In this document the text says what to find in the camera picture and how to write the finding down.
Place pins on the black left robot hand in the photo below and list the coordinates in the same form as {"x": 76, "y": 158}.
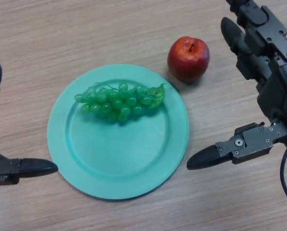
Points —
{"x": 3, "y": 168}

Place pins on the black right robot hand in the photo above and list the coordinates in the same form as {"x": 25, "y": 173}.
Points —
{"x": 280, "y": 96}

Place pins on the green plastic grape bunch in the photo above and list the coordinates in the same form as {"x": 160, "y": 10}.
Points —
{"x": 117, "y": 102}

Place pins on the round teal plate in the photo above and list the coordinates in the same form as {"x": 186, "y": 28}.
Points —
{"x": 119, "y": 154}

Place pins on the red apple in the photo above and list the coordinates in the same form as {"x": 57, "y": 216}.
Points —
{"x": 188, "y": 62}

